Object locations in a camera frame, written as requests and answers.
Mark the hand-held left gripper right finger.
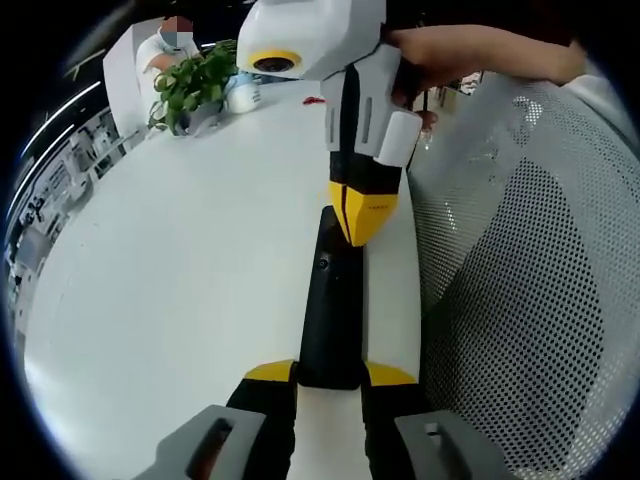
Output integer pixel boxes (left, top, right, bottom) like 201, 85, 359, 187
359, 360, 511, 480

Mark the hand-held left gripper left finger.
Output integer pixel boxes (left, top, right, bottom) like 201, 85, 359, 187
132, 358, 300, 480

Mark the black remote control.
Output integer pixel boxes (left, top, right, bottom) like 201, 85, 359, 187
297, 204, 372, 392

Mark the person's right hand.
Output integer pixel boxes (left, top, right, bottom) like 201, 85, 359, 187
387, 27, 466, 132

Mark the white spray bottle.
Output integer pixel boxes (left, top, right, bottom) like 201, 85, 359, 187
224, 69, 264, 114

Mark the green potted plant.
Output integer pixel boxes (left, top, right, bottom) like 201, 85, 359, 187
148, 39, 241, 137

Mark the grey mesh chair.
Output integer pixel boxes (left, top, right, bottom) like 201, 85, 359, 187
407, 74, 640, 480

